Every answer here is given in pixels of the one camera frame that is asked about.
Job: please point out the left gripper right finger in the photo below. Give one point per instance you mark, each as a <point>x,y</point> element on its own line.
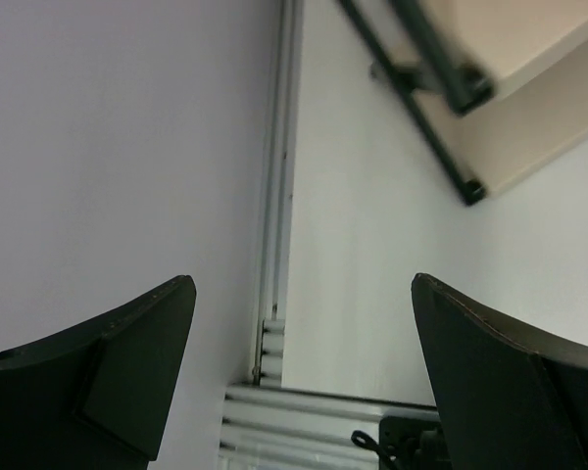
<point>509,395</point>

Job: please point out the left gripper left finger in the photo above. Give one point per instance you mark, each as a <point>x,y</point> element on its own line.
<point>97,395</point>

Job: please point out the beige three-tier shelf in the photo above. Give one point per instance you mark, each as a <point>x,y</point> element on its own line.
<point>497,89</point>

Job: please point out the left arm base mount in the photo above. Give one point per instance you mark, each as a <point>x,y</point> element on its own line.
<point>406,443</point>

